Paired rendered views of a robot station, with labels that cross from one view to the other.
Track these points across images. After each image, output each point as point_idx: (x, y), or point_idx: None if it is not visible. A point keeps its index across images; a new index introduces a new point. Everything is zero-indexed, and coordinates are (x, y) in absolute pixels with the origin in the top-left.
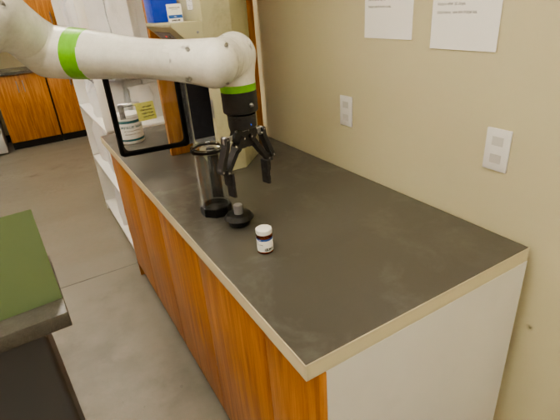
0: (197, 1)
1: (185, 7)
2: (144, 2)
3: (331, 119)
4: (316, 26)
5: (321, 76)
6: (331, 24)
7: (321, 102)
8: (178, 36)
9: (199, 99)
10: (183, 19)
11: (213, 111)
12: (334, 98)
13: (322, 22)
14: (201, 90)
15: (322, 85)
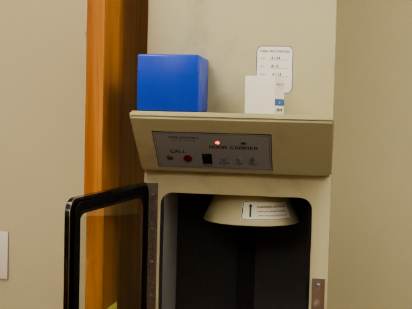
0: (325, 78)
1: (244, 87)
2: (146, 65)
3: (396, 299)
4: (363, 141)
5: (371, 224)
6: (407, 140)
7: (366, 270)
8: (311, 142)
9: (167, 289)
10: (221, 110)
11: (324, 303)
12: (408, 260)
13: (381, 136)
14: (169, 267)
15: (372, 240)
